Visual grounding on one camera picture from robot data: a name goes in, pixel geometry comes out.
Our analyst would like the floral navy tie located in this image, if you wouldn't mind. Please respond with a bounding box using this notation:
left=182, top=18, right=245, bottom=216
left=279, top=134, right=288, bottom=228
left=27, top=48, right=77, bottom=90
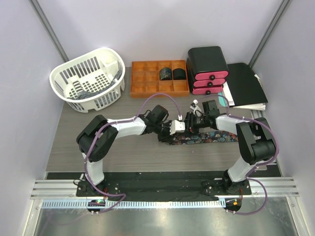
left=165, top=131, right=238, bottom=146

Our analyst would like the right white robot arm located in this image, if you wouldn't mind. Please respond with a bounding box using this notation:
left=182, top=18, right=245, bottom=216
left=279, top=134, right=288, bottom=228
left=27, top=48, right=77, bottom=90
left=185, top=100, right=278, bottom=194

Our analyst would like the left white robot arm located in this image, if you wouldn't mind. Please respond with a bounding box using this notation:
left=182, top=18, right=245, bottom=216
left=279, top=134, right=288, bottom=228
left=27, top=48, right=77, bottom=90
left=76, top=105, right=175, bottom=196

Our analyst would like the white teal booklet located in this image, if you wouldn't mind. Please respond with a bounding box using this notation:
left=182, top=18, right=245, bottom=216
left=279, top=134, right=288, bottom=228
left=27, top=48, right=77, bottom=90
left=219, top=82, right=266, bottom=111

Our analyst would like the orange compartment tray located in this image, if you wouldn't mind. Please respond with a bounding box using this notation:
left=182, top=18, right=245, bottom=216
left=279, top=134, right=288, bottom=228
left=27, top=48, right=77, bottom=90
left=130, top=60, right=189, bottom=98

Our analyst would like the rolled black tie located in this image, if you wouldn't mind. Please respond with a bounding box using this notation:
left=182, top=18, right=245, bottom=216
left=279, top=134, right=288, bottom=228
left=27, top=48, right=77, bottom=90
left=172, top=68, right=186, bottom=80

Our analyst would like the black pink drawer unit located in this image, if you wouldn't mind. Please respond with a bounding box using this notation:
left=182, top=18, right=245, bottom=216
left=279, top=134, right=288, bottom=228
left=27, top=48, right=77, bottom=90
left=186, top=46, right=229, bottom=95

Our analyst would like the rolled dark patterned tie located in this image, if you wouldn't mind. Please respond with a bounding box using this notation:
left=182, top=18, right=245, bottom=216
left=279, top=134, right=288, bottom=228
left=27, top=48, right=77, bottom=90
left=159, top=67, right=173, bottom=81

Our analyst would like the black folder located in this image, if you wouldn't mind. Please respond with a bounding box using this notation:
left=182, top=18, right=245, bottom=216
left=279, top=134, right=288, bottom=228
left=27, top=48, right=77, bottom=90
left=226, top=62, right=268, bottom=106

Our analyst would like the white plastic basket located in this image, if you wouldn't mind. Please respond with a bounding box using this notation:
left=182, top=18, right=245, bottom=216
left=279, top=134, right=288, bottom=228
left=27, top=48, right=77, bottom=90
left=49, top=47, right=126, bottom=113

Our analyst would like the blue patterned tie in basket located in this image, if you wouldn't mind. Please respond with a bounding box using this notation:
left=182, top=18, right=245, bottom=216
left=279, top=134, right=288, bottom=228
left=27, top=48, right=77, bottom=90
left=76, top=70, right=122, bottom=100

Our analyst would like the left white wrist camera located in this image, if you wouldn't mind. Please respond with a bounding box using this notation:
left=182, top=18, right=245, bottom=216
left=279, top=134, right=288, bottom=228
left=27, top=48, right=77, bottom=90
left=170, top=115, right=186, bottom=135

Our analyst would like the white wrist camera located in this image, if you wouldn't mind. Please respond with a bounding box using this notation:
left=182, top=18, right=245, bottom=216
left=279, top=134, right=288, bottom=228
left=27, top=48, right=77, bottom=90
left=190, top=99, right=201, bottom=114
left=170, top=115, right=186, bottom=135

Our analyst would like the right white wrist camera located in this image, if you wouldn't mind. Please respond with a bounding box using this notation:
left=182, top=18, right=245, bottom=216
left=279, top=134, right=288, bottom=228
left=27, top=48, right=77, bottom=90
left=190, top=99, right=201, bottom=114

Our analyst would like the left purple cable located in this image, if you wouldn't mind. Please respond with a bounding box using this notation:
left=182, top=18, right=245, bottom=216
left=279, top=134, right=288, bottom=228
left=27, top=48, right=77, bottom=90
left=83, top=93, right=183, bottom=214

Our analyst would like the purple cable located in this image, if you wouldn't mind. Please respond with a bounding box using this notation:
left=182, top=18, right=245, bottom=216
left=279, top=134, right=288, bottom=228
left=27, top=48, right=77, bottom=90
left=196, top=95, right=280, bottom=216
left=83, top=93, right=183, bottom=214

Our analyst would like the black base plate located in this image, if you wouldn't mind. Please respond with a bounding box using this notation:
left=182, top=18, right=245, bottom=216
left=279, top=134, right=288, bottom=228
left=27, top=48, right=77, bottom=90
left=77, top=171, right=252, bottom=201

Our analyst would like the white slotted cable duct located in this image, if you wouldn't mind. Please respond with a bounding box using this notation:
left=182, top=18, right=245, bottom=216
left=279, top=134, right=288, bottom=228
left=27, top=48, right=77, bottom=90
left=41, top=199, right=226, bottom=209

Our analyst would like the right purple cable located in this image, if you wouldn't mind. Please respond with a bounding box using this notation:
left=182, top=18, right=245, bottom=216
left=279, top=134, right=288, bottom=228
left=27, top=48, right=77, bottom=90
left=196, top=95, right=280, bottom=216

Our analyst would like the aluminium frame rail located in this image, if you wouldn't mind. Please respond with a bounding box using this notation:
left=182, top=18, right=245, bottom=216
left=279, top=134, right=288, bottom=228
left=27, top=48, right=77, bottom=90
left=31, top=179, right=79, bottom=199

